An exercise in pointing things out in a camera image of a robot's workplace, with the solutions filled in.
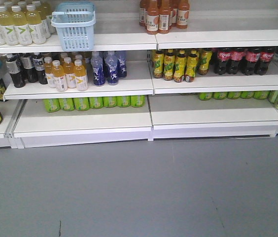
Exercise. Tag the white store shelving unit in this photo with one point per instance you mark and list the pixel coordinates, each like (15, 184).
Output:
(172, 110)

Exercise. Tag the orange c100 juice bottle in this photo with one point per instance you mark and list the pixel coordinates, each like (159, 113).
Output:
(152, 18)
(164, 17)
(183, 14)

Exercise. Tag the yellow lemon tea bottle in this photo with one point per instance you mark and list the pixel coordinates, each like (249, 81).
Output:
(158, 61)
(169, 61)
(191, 66)
(180, 63)
(205, 57)

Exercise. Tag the plastic cola bottle red label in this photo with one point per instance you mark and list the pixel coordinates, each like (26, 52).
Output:
(251, 58)
(267, 54)
(223, 56)
(235, 59)

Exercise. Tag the blue sports drink bottle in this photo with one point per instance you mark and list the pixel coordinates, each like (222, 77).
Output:
(98, 71)
(112, 64)
(121, 65)

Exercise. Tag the light blue plastic basket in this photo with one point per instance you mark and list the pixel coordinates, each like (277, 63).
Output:
(74, 22)

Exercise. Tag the dark tea bottle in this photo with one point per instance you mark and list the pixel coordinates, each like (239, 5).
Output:
(14, 70)
(28, 64)
(39, 67)

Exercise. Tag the orange vitamin drink bottle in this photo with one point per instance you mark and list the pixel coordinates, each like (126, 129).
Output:
(59, 76)
(80, 76)
(48, 72)
(69, 72)

